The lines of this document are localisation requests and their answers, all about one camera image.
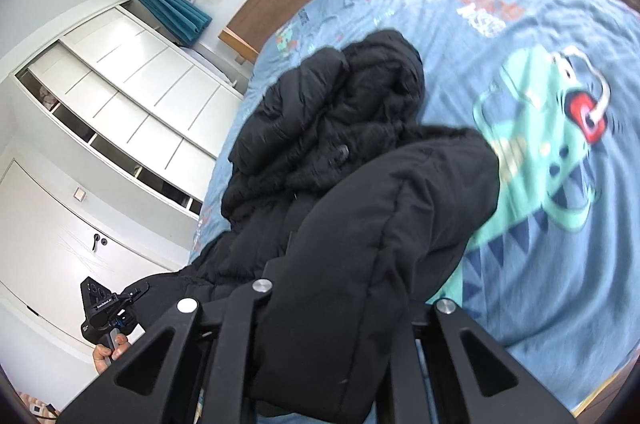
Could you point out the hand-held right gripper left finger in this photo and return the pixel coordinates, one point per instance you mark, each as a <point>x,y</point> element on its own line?
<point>240,319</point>

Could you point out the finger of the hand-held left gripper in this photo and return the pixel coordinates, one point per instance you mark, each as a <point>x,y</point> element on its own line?
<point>135,292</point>

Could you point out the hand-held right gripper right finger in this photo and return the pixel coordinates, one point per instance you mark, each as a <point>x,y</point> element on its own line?
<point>450,339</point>

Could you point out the black down coat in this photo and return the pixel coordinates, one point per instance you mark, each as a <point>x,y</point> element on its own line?
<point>350,229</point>

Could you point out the person's left hand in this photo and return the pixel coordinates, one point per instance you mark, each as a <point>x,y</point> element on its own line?
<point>107,356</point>

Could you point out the white door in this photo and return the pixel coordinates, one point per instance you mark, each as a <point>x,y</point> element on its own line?
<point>50,229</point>

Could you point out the blue printed bed sheet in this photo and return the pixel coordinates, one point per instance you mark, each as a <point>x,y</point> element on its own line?
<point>550,254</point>

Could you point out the white wardrobe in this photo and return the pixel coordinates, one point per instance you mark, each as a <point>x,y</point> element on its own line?
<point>150,79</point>

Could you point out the teal curtain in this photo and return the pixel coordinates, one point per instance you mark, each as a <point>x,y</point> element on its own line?
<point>170,7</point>

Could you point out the light switch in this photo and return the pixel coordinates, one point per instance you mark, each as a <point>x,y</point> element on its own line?
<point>80,193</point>

